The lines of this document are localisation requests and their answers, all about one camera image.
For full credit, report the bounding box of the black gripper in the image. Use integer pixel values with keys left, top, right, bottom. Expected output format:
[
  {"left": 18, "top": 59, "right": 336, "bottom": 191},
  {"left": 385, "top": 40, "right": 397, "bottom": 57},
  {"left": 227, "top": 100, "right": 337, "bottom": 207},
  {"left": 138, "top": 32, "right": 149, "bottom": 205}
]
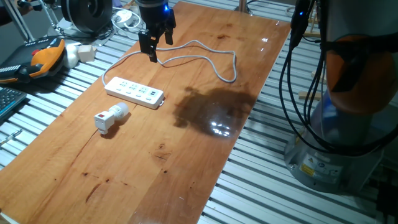
[{"left": 136, "top": 0, "right": 177, "bottom": 63}]

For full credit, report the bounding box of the white bulb holder with bulb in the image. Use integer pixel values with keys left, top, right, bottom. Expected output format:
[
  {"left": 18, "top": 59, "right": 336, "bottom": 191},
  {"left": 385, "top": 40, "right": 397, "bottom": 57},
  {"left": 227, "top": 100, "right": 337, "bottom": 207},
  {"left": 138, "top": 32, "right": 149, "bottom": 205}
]
[{"left": 94, "top": 101, "right": 130, "bottom": 136}]

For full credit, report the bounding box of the dark sleeved person forearm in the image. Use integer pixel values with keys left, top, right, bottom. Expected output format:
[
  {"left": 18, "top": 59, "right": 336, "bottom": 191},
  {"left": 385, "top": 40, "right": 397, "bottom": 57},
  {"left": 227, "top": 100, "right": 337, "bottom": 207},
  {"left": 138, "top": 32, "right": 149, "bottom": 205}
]
[{"left": 0, "top": 6, "right": 22, "bottom": 27}]

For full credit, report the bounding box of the white round plug device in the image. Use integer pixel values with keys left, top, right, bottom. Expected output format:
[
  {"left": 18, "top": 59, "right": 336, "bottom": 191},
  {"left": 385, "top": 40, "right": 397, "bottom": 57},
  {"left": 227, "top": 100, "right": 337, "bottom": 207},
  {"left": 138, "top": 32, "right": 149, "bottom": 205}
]
[{"left": 111, "top": 9, "right": 141, "bottom": 29}]

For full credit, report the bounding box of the white power strip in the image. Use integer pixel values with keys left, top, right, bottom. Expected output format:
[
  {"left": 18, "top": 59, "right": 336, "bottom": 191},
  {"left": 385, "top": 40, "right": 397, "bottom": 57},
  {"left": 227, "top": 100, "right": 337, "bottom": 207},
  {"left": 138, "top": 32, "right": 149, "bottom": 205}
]
[{"left": 104, "top": 76, "right": 165, "bottom": 110}]

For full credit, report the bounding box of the pale wooden cube block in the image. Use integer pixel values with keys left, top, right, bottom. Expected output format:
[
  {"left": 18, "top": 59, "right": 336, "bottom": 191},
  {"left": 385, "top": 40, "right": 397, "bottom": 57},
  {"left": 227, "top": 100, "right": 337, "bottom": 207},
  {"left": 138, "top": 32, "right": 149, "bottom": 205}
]
[{"left": 77, "top": 44, "right": 98, "bottom": 63}]

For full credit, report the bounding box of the black round drum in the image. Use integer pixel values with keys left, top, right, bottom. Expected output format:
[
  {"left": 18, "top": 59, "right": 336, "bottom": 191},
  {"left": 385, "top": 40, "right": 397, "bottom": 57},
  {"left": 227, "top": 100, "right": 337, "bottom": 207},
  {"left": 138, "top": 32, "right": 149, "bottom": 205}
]
[{"left": 60, "top": 0, "right": 113, "bottom": 34}]

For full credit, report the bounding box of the white rounded object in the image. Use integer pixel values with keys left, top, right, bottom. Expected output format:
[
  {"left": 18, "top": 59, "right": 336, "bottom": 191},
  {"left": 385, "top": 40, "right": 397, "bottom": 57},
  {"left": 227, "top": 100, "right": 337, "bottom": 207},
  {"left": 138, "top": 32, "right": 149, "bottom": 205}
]
[{"left": 63, "top": 42, "right": 81, "bottom": 69}]

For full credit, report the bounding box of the orange and black teach pendant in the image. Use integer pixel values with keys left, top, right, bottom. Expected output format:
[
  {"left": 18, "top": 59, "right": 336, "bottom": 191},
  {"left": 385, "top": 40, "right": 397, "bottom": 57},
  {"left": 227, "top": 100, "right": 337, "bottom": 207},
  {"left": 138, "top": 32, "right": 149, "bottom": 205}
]
[{"left": 0, "top": 36, "right": 67, "bottom": 84}]

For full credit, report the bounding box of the brown wooden board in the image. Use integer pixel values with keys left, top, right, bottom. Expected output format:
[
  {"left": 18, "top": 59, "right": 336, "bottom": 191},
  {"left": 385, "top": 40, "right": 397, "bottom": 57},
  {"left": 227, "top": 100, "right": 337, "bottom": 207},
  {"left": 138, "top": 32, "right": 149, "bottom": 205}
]
[{"left": 0, "top": 1, "right": 292, "bottom": 224}]

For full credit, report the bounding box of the grey metal bar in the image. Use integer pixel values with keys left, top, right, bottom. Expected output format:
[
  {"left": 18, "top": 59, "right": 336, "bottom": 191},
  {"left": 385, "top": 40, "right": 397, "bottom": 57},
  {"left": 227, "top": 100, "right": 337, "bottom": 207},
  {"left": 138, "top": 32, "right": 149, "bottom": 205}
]
[{"left": 2, "top": 0, "right": 35, "bottom": 43}]

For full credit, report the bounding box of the black keyboard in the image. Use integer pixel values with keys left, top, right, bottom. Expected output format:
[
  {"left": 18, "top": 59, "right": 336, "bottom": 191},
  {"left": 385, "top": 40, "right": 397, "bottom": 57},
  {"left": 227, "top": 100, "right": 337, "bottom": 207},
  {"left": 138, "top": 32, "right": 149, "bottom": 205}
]
[{"left": 0, "top": 86, "right": 28, "bottom": 121}]

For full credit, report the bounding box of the small metal hand tool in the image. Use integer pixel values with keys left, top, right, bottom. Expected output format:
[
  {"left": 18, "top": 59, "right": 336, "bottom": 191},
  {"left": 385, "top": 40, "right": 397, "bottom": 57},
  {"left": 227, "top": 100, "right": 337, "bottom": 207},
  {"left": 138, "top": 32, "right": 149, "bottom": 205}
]
[{"left": 0, "top": 129, "right": 23, "bottom": 147}]

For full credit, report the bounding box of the white power strip cable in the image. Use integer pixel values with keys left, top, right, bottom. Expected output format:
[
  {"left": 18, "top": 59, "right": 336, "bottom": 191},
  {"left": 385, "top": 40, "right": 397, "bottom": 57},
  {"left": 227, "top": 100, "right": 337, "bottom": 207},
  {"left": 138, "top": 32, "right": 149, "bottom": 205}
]
[{"left": 101, "top": 39, "right": 238, "bottom": 87}]

